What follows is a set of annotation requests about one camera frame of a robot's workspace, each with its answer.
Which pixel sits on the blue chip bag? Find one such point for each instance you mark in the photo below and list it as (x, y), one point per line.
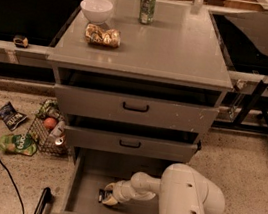
(11, 117)

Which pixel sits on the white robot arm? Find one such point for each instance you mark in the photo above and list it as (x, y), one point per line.
(180, 190)

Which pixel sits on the black folded object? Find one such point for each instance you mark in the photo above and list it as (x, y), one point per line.
(45, 202)

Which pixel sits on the soda can in basket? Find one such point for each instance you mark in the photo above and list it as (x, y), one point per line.
(60, 144)

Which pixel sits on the black stand table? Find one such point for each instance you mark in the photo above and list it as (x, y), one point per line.
(244, 43)

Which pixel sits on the grey top drawer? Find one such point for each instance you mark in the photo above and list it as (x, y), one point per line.
(133, 109)

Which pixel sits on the wire basket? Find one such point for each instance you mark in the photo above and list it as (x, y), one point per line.
(45, 138)

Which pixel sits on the grey drawer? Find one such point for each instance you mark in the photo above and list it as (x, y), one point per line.
(129, 144)
(133, 109)
(95, 169)

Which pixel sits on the green soda can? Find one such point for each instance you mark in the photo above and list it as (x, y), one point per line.
(146, 9)

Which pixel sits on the grey drawer cabinet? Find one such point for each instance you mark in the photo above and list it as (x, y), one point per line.
(176, 58)

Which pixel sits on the brown snack bag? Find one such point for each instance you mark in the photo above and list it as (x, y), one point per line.
(99, 36)

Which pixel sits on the grey middle drawer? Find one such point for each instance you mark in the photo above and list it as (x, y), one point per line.
(129, 144)

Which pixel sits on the white bowl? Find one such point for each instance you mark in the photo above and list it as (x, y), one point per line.
(96, 11)

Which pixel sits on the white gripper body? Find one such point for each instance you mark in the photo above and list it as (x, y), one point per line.
(118, 192)

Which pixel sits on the tape measure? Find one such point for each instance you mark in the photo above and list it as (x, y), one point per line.
(20, 41)

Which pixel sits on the dark blueberry rxbar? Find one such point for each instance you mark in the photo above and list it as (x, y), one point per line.
(103, 195)

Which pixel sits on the green snack bag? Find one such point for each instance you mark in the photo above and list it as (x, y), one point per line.
(22, 144)

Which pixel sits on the orange fruit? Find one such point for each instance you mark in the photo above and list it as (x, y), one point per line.
(50, 123)

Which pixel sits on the grey bottom drawer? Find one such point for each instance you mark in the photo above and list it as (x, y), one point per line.
(95, 169)

